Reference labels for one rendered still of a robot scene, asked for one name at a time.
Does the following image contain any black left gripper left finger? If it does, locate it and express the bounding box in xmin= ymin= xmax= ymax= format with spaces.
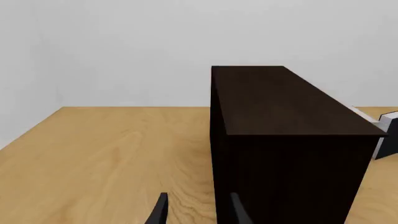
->
xmin=145 ymin=192 xmax=169 ymax=224

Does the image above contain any black and white book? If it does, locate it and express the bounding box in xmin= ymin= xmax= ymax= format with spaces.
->
xmin=351 ymin=105 xmax=398 ymax=161

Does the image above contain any dark brown wooden cabinet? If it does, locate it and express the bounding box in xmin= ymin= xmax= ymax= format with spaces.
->
xmin=210 ymin=65 xmax=389 ymax=224

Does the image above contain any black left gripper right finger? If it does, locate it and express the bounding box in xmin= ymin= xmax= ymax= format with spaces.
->
xmin=229 ymin=192 xmax=254 ymax=224

